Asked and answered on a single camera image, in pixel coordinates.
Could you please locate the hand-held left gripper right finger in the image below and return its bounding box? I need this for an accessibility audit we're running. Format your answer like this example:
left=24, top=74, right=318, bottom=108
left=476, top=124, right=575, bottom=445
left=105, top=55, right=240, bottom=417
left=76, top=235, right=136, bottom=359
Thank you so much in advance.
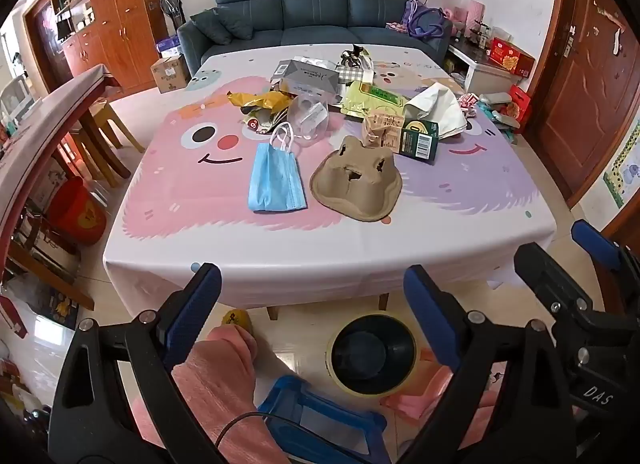
left=400, top=265, right=576, bottom=464

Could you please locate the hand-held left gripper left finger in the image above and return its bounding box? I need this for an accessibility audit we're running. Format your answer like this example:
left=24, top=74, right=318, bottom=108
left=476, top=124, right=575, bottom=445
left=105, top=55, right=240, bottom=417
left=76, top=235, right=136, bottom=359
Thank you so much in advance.
left=47, top=262, right=223, bottom=464

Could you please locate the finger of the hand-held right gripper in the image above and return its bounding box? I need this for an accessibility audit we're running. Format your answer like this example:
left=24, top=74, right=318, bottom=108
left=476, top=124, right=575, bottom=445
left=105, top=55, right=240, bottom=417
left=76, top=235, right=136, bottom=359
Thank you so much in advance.
left=571, top=220, right=640, bottom=305
left=514, top=242, right=601, bottom=332

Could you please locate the round bin with yellow rim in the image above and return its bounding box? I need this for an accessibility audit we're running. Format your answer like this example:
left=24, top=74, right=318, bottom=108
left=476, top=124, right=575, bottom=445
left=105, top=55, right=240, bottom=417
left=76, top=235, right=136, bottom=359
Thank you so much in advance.
left=326, top=313, right=417, bottom=397

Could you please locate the red white snack packet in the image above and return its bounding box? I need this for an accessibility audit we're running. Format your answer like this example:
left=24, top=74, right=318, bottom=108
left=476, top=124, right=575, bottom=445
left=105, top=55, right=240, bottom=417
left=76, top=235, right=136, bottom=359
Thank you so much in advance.
left=242, top=111, right=281, bottom=137

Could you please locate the yellow snack wrapper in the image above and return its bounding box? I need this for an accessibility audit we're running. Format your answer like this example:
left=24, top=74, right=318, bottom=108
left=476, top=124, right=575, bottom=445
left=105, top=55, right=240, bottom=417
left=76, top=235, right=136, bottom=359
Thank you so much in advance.
left=227, top=91, right=292, bottom=117

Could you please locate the yellow green plastic bag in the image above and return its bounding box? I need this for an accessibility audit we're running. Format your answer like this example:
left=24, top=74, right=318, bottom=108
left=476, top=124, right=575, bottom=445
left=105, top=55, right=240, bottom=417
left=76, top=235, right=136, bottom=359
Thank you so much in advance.
left=341, top=81, right=407, bottom=119

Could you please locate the yellow slipper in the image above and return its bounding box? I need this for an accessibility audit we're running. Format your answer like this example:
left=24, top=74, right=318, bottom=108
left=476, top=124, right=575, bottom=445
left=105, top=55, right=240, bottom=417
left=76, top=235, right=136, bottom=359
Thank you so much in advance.
left=221, top=309, right=253, bottom=332

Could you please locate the person's left leg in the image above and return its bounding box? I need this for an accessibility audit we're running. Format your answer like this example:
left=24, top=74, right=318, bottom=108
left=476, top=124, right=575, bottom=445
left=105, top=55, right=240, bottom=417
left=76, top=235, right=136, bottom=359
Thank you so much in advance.
left=130, top=326, right=291, bottom=464

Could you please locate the cartoon monster tablecloth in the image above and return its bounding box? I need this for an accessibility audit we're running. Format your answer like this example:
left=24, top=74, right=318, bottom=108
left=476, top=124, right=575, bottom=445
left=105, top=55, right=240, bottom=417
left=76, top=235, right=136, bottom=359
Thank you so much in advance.
left=102, top=46, right=558, bottom=309

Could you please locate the blue plastic stool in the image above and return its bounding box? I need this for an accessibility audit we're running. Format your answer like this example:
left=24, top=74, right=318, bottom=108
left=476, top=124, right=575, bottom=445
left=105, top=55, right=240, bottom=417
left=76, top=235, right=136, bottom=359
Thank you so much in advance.
left=257, top=375, right=393, bottom=464

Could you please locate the brown paper pulp cup carrier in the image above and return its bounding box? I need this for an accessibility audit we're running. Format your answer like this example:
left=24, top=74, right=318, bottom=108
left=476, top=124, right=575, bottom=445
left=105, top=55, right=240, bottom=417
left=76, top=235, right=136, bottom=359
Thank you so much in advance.
left=310, top=136, right=403, bottom=222

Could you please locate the blue face mask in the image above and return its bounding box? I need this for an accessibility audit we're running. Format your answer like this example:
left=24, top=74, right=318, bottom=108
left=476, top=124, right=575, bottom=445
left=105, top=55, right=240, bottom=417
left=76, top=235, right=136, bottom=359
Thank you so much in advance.
left=247, top=122, right=308, bottom=213

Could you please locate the red bucket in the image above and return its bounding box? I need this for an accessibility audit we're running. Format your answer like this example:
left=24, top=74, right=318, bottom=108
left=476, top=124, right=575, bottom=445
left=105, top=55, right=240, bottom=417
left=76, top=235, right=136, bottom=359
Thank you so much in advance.
left=47, top=176, right=108, bottom=247

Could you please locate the red gift bag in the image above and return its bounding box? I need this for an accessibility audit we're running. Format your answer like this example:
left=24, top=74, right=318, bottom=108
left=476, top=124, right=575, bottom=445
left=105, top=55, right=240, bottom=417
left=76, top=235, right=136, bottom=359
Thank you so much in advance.
left=507, top=85, right=533, bottom=127

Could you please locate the wooden door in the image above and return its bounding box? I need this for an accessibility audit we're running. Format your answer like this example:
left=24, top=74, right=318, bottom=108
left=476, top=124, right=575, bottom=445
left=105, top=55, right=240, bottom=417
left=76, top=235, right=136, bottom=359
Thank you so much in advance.
left=525, top=0, right=640, bottom=199

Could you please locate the dark green carton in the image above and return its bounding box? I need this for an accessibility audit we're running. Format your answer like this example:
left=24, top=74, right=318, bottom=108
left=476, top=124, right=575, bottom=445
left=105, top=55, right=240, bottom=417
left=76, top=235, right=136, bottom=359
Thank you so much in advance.
left=392, top=119, right=440, bottom=165

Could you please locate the small red white packet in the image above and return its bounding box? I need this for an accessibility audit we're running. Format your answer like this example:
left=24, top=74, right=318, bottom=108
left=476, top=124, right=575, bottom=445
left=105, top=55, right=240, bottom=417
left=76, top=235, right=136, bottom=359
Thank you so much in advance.
left=457, top=92, right=481, bottom=117

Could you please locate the brown paper bag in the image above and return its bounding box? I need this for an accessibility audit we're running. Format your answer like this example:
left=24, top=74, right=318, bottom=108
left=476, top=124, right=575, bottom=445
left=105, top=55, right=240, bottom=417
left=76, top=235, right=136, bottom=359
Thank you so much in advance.
left=362, top=111, right=406, bottom=149

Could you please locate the wooden stool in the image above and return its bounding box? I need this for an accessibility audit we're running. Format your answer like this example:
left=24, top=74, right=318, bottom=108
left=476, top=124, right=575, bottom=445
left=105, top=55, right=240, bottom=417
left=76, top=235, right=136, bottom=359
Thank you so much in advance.
left=70, top=98, right=146, bottom=189

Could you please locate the red gift box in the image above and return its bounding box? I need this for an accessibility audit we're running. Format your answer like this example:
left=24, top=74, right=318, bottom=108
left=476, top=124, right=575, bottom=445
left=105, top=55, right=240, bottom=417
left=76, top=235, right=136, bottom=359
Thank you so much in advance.
left=487, top=38, right=536, bottom=77

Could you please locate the white low cabinet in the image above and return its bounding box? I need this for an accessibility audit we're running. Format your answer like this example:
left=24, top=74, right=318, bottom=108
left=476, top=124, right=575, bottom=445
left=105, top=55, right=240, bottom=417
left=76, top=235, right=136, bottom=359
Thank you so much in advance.
left=447, top=38, right=526, bottom=92

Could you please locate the brown cardboard box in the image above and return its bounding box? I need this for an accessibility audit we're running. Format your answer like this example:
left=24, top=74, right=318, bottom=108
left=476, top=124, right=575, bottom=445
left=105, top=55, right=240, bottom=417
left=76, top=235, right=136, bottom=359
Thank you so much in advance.
left=151, top=54, right=191, bottom=93

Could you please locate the wooden dining table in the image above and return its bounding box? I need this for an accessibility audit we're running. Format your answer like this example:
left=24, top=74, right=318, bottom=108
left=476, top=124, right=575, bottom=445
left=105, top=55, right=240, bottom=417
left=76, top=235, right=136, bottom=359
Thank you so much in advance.
left=0, top=64, right=121, bottom=265

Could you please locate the checked paper cup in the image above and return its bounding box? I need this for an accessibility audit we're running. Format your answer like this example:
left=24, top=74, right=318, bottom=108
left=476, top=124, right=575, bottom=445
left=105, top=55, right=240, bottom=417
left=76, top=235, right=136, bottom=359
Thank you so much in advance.
left=337, top=64, right=374, bottom=84

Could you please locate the grey cardboard box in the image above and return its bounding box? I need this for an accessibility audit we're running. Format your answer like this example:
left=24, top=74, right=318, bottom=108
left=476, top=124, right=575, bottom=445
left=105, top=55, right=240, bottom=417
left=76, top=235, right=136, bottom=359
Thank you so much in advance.
left=270, top=58, right=343, bottom=94

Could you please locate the white kitchen appliance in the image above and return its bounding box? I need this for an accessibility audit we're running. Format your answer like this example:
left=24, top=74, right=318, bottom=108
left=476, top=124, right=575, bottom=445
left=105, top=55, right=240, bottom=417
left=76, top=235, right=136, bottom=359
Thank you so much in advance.
left=0, top=76, right=36, bottom=119

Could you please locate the purple bag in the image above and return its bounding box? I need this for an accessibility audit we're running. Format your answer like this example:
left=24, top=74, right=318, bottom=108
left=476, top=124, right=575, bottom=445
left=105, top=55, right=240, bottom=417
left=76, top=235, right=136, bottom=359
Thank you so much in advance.
left=404, top=0, right=446, bottom=39

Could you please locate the dark blue cushion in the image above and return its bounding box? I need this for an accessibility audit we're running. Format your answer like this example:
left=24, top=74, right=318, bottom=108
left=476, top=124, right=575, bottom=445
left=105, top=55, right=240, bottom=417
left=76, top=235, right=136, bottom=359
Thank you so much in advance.
left=190, top=8, right=254, bottom=42

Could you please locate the dark blue sofa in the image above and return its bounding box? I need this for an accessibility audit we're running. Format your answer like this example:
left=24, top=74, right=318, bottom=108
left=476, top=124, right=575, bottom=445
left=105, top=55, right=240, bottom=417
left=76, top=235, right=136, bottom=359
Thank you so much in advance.
left=177, top=0, right=453, bottom=77

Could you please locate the wooden cabinet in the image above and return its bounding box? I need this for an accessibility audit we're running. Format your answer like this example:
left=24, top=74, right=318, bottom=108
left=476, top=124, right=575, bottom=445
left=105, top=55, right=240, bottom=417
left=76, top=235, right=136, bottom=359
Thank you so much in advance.
left=47, top=0, right=168, bottom=94

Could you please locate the black standing fan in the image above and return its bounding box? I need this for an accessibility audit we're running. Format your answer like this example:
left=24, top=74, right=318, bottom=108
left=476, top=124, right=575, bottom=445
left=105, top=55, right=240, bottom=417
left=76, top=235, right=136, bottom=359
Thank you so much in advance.
left=160, top=0, right=182, bottom=37

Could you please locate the wooden chair frame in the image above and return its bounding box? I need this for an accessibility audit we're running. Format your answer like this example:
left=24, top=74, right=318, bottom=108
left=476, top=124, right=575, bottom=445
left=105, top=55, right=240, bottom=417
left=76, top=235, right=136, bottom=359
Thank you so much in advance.
left=266, top=294, right=391, bottom=321

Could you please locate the animal wall poster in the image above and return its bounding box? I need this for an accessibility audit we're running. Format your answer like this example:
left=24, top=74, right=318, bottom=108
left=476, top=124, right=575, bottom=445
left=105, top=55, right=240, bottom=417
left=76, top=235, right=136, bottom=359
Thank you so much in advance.
left=602, top=119, right=640, bottom=209

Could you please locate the black cable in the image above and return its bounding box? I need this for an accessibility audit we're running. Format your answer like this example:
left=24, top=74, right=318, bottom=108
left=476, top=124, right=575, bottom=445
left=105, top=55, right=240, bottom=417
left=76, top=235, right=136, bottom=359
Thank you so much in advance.
left=215, top=411, right=301, bottom=464

